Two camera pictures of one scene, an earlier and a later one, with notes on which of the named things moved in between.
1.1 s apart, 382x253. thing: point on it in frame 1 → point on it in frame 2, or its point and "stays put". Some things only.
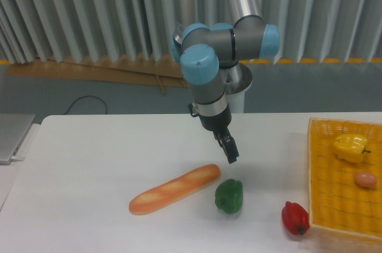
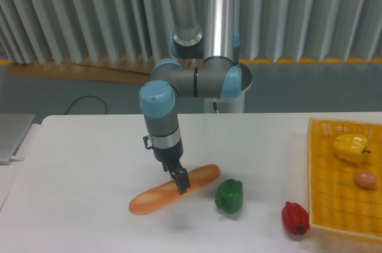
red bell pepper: x=295 y=218 stays put
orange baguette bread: x=151 y=198 stays put
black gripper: x=219 y=123 → x=171 y=156
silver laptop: x=14 y=127 stays put
